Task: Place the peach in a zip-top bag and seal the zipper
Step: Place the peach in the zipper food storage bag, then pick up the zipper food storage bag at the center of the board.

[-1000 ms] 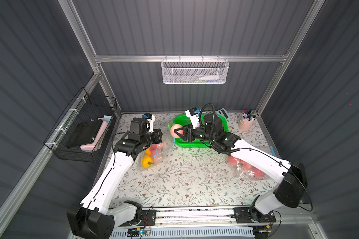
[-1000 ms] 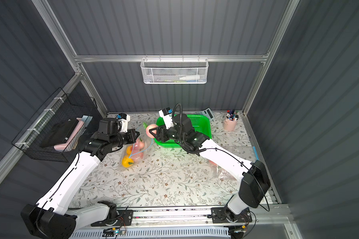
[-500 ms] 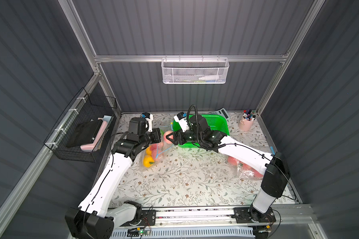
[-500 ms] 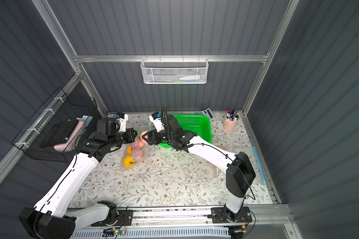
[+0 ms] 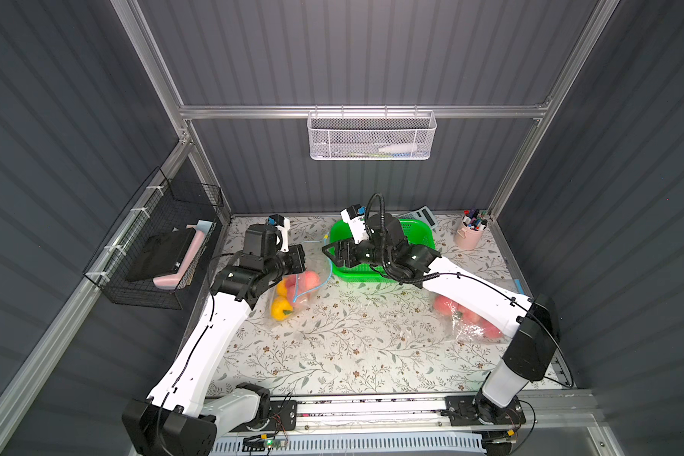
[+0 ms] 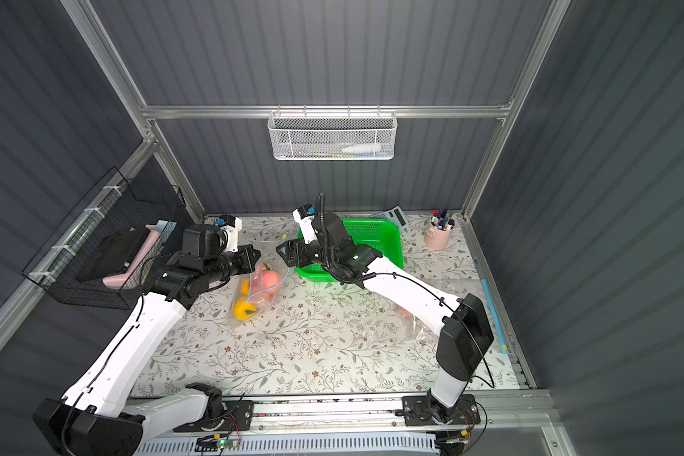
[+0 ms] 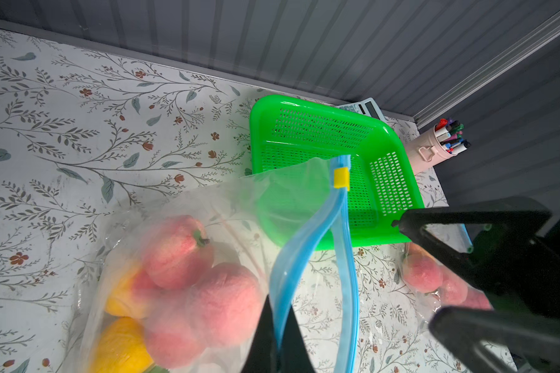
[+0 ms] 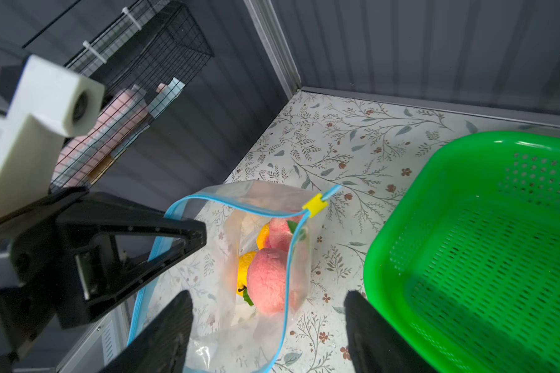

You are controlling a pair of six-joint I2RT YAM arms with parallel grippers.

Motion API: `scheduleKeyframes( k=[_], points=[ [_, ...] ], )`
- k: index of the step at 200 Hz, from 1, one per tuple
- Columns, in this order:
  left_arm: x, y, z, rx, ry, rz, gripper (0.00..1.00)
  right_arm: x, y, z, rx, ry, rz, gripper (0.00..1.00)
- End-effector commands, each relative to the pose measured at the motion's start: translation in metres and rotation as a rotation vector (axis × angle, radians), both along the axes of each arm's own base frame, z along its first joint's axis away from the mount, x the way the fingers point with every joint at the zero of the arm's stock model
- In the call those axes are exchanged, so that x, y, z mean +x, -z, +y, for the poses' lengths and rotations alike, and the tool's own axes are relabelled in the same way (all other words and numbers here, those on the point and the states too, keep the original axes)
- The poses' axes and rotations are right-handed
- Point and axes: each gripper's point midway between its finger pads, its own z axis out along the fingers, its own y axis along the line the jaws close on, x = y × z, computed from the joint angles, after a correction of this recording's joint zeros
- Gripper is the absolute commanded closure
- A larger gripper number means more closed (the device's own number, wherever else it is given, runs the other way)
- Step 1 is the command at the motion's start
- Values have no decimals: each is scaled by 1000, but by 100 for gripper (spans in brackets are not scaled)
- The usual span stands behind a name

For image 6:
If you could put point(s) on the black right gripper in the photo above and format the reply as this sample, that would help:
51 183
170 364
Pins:
295 251

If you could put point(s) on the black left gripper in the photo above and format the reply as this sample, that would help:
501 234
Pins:
245 257

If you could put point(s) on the clear zip-top bag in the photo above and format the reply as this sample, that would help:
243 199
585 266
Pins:
269 261
462 308

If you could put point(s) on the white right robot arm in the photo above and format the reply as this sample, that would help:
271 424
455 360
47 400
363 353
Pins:
457 366

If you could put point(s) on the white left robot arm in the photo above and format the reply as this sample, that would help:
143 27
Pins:
93 417

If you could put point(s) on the light blue calculator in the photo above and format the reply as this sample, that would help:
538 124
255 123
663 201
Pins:
395 215

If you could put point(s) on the white tube in basket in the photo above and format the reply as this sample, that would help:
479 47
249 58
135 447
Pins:
363 149

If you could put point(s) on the black flat case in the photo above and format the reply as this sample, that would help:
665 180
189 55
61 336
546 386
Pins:
113 256

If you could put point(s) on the pink metal pen bucket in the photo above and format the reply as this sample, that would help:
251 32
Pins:
437 239

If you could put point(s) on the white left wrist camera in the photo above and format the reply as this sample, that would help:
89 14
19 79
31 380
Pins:
231 227

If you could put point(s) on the white wire wall basket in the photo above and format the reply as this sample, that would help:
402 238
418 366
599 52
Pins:
320 137

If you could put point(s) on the pink handle tool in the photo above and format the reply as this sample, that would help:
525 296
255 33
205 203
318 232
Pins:
129 279

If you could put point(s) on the black wire side basket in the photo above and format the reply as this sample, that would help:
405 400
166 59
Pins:
121 204

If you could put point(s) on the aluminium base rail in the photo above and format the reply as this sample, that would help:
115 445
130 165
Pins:
366 410

